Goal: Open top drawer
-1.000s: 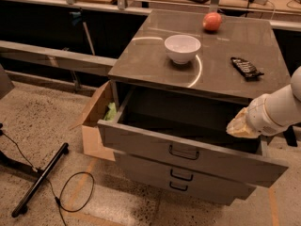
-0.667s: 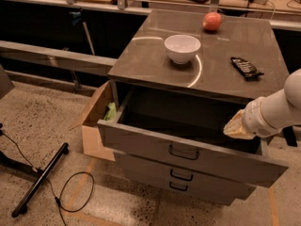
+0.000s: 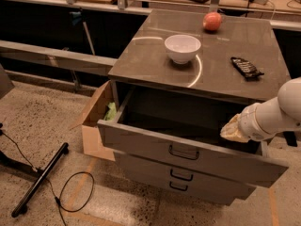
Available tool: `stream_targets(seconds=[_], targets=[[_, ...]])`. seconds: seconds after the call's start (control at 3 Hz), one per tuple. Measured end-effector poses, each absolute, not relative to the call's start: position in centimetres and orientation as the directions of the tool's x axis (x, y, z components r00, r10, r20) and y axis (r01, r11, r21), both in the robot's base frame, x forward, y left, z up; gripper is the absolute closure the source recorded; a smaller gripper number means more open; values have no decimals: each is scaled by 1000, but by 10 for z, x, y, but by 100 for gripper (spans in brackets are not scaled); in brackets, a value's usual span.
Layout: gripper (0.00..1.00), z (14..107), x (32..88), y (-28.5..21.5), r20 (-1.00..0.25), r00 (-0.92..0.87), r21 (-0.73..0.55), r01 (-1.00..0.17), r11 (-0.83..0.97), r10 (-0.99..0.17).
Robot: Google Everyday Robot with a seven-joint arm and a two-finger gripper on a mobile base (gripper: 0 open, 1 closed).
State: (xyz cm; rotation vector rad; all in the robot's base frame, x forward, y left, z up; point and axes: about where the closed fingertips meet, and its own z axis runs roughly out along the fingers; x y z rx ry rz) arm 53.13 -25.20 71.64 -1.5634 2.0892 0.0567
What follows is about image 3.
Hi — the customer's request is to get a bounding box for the black stand leg bar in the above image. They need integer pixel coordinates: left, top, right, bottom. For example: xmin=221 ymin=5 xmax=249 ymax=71
xmin=11 ymin=142 xmax=69 ymax=218

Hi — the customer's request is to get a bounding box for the grey drawer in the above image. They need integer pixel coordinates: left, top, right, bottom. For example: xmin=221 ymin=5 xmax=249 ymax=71
xmin=115 ymin=153 xmax=256 ymax=200
xmin=98 ymin=87 xmax=288 ymax=187
xmin=126 ymin=172 xmax=234 ymax=205

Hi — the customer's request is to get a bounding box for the green bag in box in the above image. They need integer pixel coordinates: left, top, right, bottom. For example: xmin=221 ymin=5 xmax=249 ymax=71
xmin=103 ymin=103 xmax=117 ymax=121

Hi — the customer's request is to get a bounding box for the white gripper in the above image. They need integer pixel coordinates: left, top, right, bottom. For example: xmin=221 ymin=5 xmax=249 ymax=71
xmin=220 ymin=103 xmax=274 ymax=143

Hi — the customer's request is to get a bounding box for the black snack bar wrapper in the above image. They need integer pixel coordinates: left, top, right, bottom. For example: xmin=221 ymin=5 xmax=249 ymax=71
xmin=230 ymin=56 xmax=263 ymax=80

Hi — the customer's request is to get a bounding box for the white ceramic bowl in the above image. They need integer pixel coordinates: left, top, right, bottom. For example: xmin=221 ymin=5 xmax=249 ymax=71
xmin=165 ymin=35 xmax=201 ymax=64

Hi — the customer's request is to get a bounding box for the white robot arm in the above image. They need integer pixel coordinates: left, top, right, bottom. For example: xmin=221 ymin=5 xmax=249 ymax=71
xmin=220 ymin=78 xmax=301 ymax=143

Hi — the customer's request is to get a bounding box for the grey metal drawer cabinet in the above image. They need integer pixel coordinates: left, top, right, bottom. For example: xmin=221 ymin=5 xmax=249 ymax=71
xmin=107 ymin=8 xmax=291 ymax=206

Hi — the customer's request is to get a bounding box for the grey middle drawer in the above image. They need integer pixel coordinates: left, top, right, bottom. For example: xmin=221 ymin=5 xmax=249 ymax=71
xmin=115 ymin=153 xmax=256 ymax=200

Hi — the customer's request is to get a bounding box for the black floor cable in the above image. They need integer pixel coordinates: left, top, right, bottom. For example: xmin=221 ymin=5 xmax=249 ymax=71
xmin=0 ymin=122 xmax=95 ymax=226

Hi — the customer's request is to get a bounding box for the red apple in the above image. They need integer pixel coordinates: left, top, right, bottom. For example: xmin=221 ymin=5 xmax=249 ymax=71
xmin=203 ymin=12 xmax=222 ymax=31

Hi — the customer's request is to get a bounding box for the grey top drawer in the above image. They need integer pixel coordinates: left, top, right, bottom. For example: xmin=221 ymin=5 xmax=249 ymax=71
xmin=98 ymin=87 xmax=288 ymax=187

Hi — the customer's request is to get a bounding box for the brown cardboard box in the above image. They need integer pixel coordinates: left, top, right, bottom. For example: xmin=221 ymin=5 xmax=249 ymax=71
xmin=70 ymin=82 xmax=115 ymax=161

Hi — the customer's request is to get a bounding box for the grey metal rail beam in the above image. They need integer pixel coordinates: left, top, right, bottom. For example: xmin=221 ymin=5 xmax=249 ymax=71
xmin=0 ymin=40 xmax=117 ymax=76

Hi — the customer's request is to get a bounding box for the grey bottom drawer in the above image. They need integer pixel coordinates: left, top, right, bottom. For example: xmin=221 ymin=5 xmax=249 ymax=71
xmin=126 ymin=172 xmax=234 ymax=205

